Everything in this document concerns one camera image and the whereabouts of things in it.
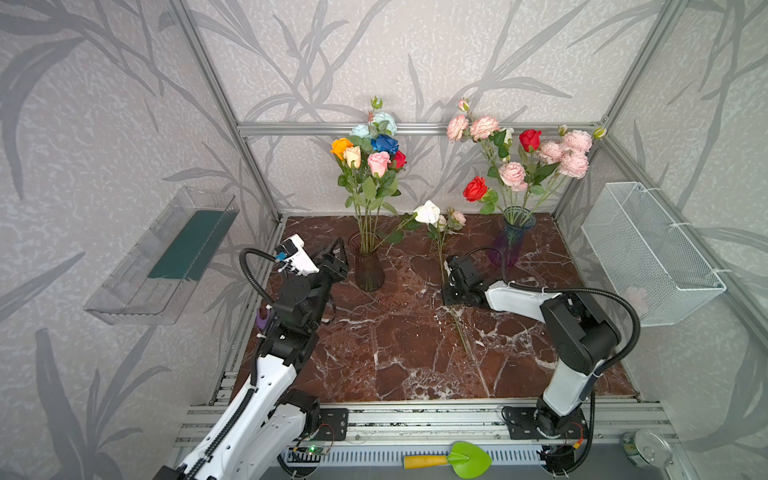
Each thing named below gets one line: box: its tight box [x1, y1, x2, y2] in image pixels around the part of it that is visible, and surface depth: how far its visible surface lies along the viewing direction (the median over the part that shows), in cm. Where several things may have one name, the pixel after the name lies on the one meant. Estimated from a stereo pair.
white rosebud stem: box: [504, 127, 515, 148], surface depth 88 cm
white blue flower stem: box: [350, 96, 398, 153], surface depth 80 cm
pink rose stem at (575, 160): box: [540, 125, 607, 195], surface depth 80 cm
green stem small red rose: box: [389, 150, 407, 173], surface depth 82 cm
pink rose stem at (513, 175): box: [499, 161, 528, 211], surface depth 82 cm
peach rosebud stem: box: [343, 146, 363, 241], surface depth 77 cm
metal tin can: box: [621, 428, 673, 469], surface depth 68 cm
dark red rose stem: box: [518, 129, 561, 201], surface depth 82 cm
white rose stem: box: [384, 200, 441, 244], surface depth 67 cm
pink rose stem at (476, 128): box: [447, 97, 499, 181], surface depth 82 cm
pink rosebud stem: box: [366, 151, 391, 253], surface depth 73 cm
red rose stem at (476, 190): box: [462, 176, 503, 215], surface depth 88 cm
